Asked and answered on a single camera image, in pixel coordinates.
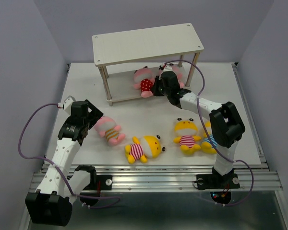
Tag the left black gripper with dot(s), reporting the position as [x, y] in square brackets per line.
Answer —
[95, 115]

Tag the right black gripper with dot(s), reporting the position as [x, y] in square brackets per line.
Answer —
[156, 82]

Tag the pink frog red polka-dot shirt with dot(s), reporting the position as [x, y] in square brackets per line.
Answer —
[144, 81]

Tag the pink frog orange-striped shirt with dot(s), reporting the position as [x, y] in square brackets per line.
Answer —
[108, 129]

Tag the pink frog pink-striped shirt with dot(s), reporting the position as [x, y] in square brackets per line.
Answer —
[179, 75]

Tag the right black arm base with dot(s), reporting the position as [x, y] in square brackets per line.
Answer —
[219, 184]

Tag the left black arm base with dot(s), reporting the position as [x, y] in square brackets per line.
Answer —
[103, 180]

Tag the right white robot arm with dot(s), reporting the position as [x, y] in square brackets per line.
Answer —
[226, 123]

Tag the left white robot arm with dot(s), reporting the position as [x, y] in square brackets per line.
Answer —
[51, 203]

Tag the white two-tier shelf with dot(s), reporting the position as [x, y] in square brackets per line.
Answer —
[118, 55]

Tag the yellow frog red-striped shirt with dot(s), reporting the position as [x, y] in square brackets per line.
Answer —
[186, 135]

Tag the yellow frog lying sideways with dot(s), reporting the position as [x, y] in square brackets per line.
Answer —
[144, 148]

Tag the yellow frog blue-striped shirt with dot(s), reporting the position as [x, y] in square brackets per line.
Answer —
[208, 141]

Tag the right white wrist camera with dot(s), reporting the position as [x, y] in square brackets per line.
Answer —
[166, 67]

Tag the aluminium mounting rail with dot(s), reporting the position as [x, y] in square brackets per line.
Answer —
[171, 171]

